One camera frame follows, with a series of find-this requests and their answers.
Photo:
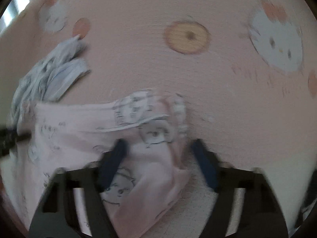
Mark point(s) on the pink cartoon print pajama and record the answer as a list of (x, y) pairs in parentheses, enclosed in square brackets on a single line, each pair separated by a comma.
[(137, 143)]

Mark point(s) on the pink Hello Kitty sofa cover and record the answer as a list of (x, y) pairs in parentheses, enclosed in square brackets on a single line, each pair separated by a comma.
[(246, 70)]

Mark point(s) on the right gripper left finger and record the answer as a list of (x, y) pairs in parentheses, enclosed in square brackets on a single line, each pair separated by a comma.
[(71, 205)]

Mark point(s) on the grey white print garment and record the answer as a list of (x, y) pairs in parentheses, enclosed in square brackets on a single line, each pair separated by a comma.
[(50, 78)]

